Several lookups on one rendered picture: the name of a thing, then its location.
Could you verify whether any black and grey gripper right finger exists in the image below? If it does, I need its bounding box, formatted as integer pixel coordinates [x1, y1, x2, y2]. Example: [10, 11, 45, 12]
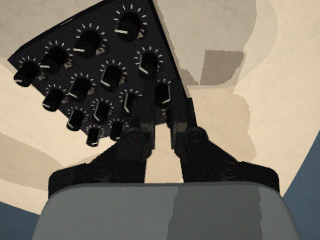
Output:
[169, 79, 280, 193]

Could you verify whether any black knob box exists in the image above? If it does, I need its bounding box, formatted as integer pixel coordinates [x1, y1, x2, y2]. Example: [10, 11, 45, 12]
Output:
[7, 0, 181, 147]

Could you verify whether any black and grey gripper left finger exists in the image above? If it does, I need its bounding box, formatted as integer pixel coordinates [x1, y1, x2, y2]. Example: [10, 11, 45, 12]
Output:
[48, 80, 155, 199]

